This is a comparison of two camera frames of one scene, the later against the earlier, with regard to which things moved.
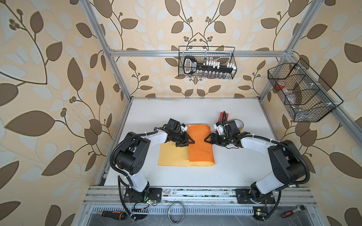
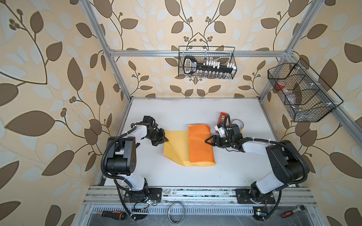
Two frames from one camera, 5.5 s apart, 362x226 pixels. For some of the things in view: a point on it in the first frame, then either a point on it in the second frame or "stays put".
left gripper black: x=184 y=142 -> x=162 y=139
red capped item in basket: x=280 y=84 stays put
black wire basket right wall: x=303 y=93 stays put
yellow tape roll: x=241 y=129 stays put
